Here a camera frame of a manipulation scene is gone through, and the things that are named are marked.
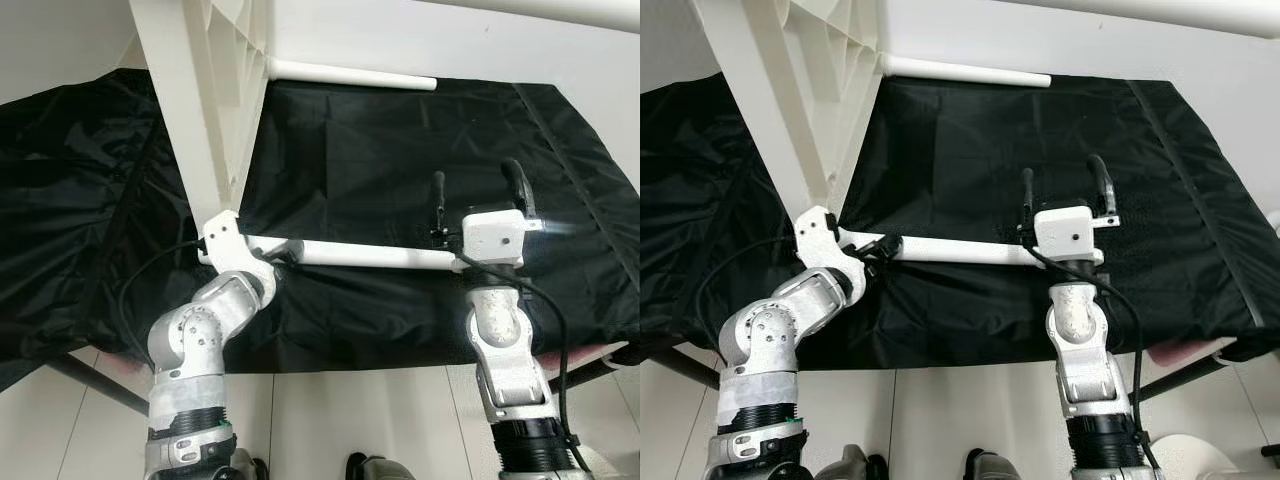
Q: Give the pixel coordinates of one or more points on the white plastic table top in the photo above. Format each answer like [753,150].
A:
[760,100]
[190,100]

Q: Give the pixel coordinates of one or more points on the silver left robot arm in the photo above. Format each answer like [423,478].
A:
[190,340]
[770,335]

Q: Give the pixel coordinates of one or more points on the black cloth table cover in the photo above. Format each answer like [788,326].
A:
[350,160]
[950,160]

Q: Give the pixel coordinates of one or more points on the pink table edge piece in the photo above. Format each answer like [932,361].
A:
[1195,350]
[590,352]

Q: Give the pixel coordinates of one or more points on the black metal table leg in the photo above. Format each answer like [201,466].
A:
[95,382]
[680,367]
[1180,378]
[582,370]

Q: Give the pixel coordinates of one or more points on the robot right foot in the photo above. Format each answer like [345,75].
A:
[1000,465]
[380,467]

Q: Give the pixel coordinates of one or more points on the white round stand base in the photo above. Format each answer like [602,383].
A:
[1195,455]

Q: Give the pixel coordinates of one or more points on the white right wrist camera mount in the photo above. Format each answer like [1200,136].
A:
[1068,232]
[495,235]

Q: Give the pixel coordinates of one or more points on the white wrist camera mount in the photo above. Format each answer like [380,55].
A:
[820,232]
[1068,232]
[495,235]
[225,235]

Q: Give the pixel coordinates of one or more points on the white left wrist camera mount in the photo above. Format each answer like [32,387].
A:
[820,232]
[225,235]

